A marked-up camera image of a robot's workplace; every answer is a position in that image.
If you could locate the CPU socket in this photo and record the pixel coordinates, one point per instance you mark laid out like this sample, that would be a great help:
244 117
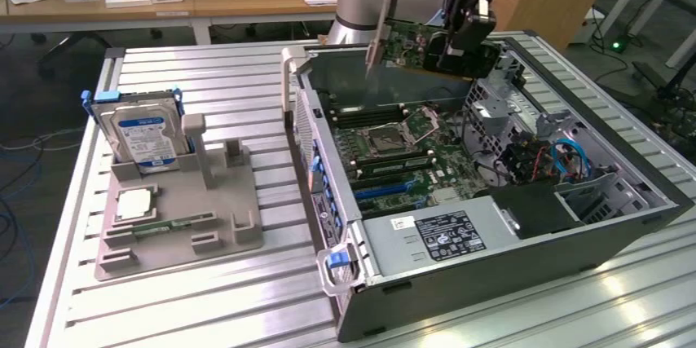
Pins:
388 138

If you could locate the open grey PC case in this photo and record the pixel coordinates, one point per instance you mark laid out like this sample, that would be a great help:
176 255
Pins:
490 283

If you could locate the grey power supply unit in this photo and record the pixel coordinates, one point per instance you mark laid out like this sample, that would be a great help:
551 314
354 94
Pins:
403 250

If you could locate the green motherboard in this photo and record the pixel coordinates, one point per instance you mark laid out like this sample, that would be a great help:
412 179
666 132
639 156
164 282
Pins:
446 168

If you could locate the power strip with green light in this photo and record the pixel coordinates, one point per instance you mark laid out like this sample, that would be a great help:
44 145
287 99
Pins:
620 45

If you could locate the blue expansion slot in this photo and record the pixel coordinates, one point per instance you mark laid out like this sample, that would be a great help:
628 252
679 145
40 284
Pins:
380 191

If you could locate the metal socket cover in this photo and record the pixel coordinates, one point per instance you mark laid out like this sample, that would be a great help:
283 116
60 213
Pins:
424 122

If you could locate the green RAM stick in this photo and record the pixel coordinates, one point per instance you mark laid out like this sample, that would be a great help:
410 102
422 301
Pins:
174 225

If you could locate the green GPU card black cooler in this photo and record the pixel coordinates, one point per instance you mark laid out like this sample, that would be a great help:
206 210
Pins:
408 38

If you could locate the hard disk in blue carrier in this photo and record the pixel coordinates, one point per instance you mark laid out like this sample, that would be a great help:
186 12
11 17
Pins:
142 136

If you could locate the grey parts rack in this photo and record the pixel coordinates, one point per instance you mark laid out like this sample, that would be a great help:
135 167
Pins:
218 209

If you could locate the installed RAM stick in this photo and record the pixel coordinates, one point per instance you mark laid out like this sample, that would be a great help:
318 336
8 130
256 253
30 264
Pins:
391 166

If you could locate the silver CPU chip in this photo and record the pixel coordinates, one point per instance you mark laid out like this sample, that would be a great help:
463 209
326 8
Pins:
135 205

